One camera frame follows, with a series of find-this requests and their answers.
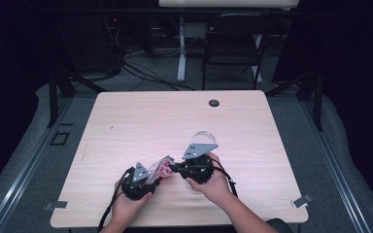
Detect white desk leg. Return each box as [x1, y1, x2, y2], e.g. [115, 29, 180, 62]
[177, 16, 187, 83]

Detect person's right hand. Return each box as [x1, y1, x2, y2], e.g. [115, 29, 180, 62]
[186, 152, 237, 208]

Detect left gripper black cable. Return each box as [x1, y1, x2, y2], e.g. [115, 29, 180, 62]
[97, 166, 135, 232]

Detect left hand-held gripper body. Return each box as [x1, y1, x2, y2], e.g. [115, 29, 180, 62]
[119, 161, 161, 201]

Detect grey box under desk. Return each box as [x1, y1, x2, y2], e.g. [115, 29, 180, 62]
[184, 22, 208, 41]

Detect black folding chair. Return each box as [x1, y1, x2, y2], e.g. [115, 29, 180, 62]
[201, 13, 275, 91]

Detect grey tape piece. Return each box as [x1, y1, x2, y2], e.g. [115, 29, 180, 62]
[44, 200, 69, 212]
[290, 193, 314, 209]

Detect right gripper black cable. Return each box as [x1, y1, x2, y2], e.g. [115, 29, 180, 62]
[212, 158, 240, 198]

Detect dark computer case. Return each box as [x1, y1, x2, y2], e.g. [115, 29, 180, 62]
[67, 13, 124, 74]

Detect clear plastic container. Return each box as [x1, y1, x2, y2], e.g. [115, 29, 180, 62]
[190, 130, 219, 147]

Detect black metal stand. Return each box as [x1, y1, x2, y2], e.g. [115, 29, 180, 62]
[265, 69, 324, 132]
[47, 69, 108, 128]

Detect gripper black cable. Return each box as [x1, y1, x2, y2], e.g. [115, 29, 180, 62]
[212, 158, 240, 198]
[97, 166, 135, 232]

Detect aluminium floor rail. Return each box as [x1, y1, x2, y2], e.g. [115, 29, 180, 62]
[302, 98, 373, 233]
[0, 96, 74, 233]

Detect black floor cables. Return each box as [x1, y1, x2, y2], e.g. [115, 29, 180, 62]
[120, 61, 195, 92]

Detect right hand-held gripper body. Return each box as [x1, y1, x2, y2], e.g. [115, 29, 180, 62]
[178, 143, 220, 185]

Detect clear printed plastic bag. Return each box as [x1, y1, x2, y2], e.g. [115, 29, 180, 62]
[144, 155, 176, 186]

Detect person's left hand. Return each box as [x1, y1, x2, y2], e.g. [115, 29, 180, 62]
[111, 181, 153, 224]

